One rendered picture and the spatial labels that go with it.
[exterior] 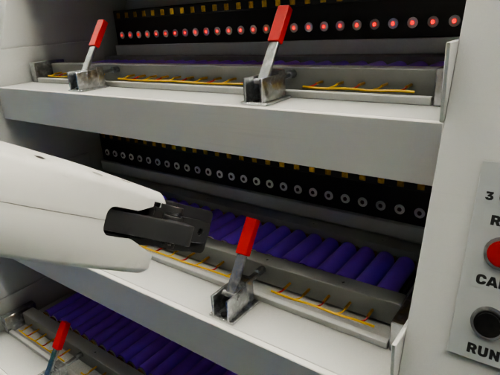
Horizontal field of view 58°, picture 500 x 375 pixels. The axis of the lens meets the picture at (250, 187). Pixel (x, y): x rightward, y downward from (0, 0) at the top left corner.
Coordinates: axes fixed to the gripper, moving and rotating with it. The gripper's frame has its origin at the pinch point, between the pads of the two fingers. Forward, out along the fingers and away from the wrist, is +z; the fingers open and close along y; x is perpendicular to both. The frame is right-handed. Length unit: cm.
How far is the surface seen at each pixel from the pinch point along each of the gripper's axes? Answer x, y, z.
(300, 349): -7.5, 7.8, 10.0
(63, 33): 22, -45, 13
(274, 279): -3.5, 1.3, 14.9
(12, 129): 5.7, -44.7, 9.3
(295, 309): -5.1, 5.2, 12.8
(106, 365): -21.3, -21.3, 17.4
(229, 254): -2.5, -4.2, 14.2
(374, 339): -5.2, 12.6, 12.8
